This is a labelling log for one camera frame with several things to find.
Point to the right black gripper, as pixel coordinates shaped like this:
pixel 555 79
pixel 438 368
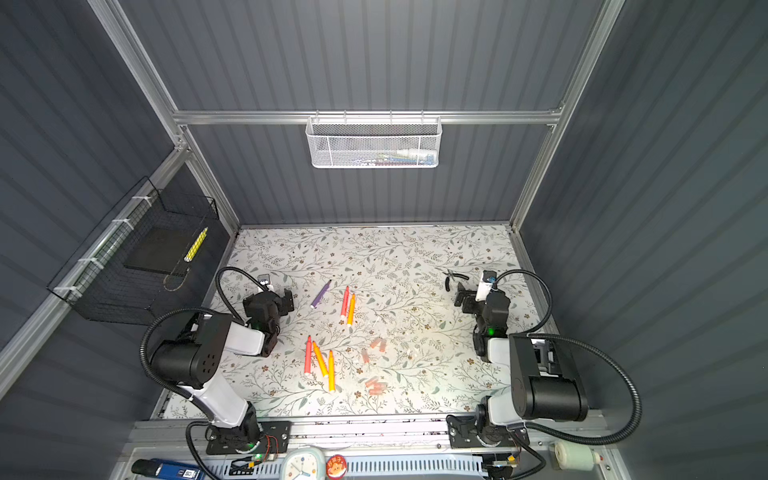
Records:
pixel 474 300

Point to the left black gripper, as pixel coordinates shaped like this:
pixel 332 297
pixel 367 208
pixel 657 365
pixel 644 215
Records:
pixel 279 301

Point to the orange marker pen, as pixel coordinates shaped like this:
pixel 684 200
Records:
pixel 331 371
pixel 320 359
pixel 351 309

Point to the pink marker pen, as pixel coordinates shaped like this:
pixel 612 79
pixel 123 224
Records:
pixel 345 303
pixel 308 356

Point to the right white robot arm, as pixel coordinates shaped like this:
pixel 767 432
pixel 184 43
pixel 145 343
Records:
pixel 543 380

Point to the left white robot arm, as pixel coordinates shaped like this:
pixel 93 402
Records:
pixel 188 364

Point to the purple marker pen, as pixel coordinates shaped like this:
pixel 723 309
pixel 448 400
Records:
pixel 318 298

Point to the small black pliers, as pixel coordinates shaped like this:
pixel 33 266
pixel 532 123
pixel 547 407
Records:
pixel 454 277

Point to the yellow highlighter in basket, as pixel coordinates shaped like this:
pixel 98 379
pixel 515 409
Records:
pixel 195 246

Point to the black pad in basket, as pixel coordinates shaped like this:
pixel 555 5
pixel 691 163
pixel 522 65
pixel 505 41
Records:
pixel 161 251

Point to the white alarm clock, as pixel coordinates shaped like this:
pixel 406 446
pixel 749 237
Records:
pixel 304 464

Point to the white tape roll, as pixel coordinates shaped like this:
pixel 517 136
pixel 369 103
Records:
pixel 575 457

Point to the red round toy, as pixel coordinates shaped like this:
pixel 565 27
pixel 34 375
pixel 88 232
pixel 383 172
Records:
pixel 336 467

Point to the blue black device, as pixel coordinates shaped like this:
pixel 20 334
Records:
pixel 166 469

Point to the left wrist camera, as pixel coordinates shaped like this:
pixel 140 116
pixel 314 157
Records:
pixel 265 282

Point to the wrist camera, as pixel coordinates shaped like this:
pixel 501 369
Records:
pixel 265 282
pixel 485 285

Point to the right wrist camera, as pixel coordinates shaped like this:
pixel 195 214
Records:
pixel 485 285

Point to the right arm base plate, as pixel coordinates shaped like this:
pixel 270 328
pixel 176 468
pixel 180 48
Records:
pixel 465 432

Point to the black wire wall basket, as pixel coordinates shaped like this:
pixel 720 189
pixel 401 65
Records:
pixel 97 286

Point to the aluminium front rail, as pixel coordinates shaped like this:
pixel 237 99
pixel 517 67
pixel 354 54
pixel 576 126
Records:
pixel 430 431

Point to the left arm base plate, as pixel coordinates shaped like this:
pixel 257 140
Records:
pixel 266 438

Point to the white mesh wall basket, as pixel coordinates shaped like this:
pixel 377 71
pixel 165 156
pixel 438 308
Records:
pixel 387 144

